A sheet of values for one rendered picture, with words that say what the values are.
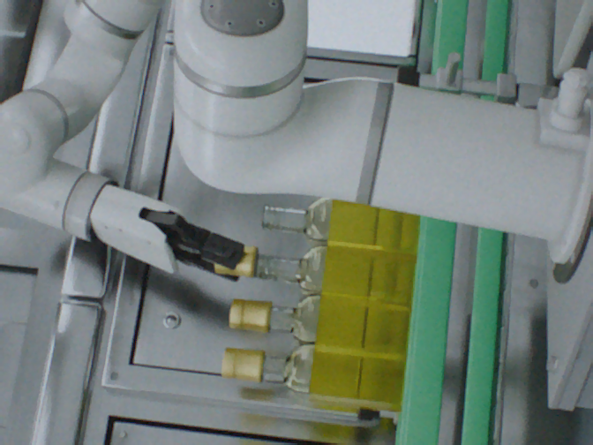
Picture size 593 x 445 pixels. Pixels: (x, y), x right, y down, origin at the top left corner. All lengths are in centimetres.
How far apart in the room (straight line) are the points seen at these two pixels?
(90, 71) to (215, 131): 54
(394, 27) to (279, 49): 79
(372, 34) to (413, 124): 74
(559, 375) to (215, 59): 33
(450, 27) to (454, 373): 44
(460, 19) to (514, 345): 44
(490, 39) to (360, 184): 57
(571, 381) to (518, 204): 13
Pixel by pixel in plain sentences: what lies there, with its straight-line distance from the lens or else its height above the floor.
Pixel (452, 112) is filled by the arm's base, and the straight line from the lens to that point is 86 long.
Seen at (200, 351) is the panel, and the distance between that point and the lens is 143.
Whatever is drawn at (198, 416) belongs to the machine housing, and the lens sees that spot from 143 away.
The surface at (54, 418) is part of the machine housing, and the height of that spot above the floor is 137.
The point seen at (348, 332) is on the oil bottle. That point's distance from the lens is 127.
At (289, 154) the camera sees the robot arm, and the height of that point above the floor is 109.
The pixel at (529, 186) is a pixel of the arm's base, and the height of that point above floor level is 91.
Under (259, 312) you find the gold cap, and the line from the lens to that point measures 129.
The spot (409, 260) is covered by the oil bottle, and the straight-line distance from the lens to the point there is 130.
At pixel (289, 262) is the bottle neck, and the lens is 131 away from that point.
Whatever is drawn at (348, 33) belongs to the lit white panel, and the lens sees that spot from 158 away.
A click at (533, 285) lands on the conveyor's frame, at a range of 116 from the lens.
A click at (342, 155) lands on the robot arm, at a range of 85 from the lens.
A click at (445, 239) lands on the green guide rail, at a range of 119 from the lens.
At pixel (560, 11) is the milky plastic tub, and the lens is 133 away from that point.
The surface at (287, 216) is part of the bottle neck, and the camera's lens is 132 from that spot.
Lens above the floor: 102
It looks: 4 degrees up
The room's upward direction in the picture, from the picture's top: 84 degrees counter-clockwise
